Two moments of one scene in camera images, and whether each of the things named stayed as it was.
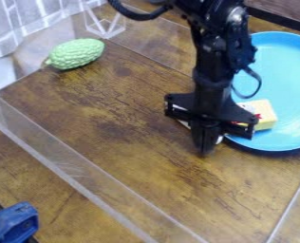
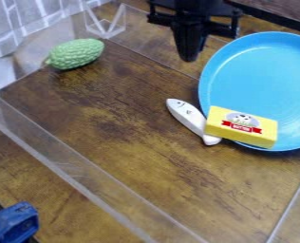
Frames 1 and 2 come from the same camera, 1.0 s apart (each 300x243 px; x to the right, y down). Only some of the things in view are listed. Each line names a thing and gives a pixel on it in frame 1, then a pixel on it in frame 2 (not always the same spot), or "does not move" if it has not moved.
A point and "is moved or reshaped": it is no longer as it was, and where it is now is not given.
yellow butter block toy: x=262 y=107 is moved or reshaped
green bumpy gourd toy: x=74 y=52 does not move
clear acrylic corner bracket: x=104 y=28 does not move
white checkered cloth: x=12 y=18 does not move
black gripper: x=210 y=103 → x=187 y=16
